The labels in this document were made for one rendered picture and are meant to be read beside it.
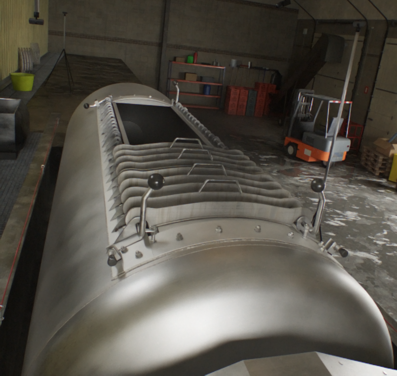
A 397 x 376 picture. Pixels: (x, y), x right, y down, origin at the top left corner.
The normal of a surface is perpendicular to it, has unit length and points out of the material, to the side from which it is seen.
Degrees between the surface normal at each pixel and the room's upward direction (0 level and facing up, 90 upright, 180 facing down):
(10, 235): 0
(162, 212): 90
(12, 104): 88
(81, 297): 45
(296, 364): 0
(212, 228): 7
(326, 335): 69
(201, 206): 90
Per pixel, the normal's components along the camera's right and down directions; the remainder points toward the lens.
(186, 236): -0.12, -0.91
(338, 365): 0.46, -0.87
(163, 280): -0.18, -0.70
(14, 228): 0.14, -0.94
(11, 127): 0.32, 0.35
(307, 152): -0.84, 0.07
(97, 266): -0.52, -0.74
